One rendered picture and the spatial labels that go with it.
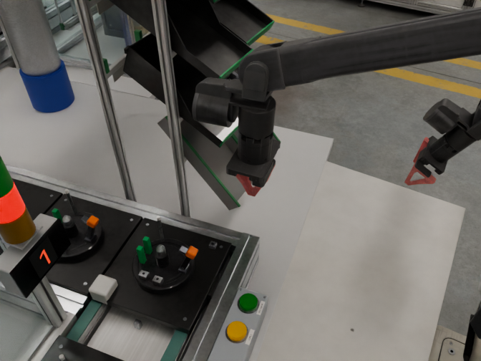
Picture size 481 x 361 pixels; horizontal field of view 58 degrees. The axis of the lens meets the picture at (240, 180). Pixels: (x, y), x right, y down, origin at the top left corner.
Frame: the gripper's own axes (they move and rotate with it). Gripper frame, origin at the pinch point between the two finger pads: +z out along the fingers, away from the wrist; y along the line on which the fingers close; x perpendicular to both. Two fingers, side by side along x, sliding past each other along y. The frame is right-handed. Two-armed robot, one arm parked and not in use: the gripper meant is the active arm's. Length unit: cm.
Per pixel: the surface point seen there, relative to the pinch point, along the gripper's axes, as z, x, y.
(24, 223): -4.9, -28.7, 24.5
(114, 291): 27.3, -25.6, 14.6
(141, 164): 39, -49, -34
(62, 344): 27.5, -28.5, 28.7
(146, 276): 23.7, -19.3, 10.7
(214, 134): 2.0, -14.2, -15.3
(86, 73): 40, -100, -76
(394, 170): 122, 39, -165
